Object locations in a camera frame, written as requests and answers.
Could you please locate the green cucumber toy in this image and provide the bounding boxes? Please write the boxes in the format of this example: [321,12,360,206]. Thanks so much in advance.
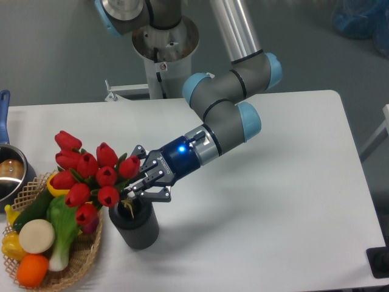
[12,189,54,232]

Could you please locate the cream round bun toy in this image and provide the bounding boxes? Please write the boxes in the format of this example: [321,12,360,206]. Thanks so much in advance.
[19,219,55,254]

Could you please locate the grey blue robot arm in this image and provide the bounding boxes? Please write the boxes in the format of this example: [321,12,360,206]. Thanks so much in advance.
[95,1,282,203]

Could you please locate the red tulip bouquet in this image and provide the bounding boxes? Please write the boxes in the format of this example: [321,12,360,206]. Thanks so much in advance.
[51,130,140,227]

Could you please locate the grey ribbed cylindrical vase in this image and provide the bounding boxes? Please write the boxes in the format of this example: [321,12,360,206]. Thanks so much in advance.
[109,197,159,250]

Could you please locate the yellow banana toy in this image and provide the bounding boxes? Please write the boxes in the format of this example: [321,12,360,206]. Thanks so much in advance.
[4,204,21,226]

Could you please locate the green bok choy toy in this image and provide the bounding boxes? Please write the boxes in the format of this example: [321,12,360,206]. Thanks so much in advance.
[46,195,80,272]

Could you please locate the yellow bell pepper toy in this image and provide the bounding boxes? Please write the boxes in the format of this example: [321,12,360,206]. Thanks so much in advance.
[1,231,28,262]

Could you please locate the woven wicker basket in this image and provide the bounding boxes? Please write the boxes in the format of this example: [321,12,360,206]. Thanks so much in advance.
[2,170,103,291]

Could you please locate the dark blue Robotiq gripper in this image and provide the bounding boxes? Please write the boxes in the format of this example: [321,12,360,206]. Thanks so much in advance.
[130,136,201,203]

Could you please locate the orange fruit toy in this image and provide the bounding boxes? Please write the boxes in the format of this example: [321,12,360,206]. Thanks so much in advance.
[16,254,49,288]

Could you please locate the blue plastic bag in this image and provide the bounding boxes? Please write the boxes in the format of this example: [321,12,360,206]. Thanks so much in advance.
[331,1,388,58]

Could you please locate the white frame at right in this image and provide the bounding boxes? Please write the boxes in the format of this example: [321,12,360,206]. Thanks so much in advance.
[359,104,388,163]

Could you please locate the red radish toy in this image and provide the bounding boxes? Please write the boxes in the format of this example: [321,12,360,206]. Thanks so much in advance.
[81,216,100,234]

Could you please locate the blue handled steel saucepan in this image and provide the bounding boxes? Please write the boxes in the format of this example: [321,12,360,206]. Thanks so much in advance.
[1,89,36,214]

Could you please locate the yellow squash toy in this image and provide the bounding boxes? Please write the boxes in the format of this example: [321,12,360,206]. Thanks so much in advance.
[46,173,70,197]

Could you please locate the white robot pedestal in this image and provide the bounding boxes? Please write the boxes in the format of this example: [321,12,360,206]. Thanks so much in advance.
[104,15,215,102]

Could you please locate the black device at table edge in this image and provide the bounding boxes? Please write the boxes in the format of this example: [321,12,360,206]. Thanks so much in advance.
[366,247,388,279]

